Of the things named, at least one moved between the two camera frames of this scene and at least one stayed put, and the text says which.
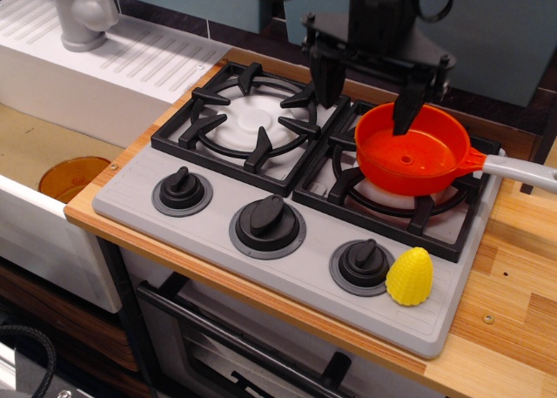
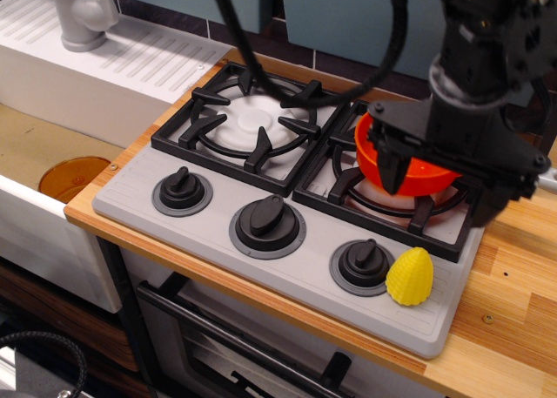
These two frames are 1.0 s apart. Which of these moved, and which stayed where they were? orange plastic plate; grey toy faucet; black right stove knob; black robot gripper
Moved: black robot gripper
Stayed: black right stove knob; grey toy faucet; orange plastic plate
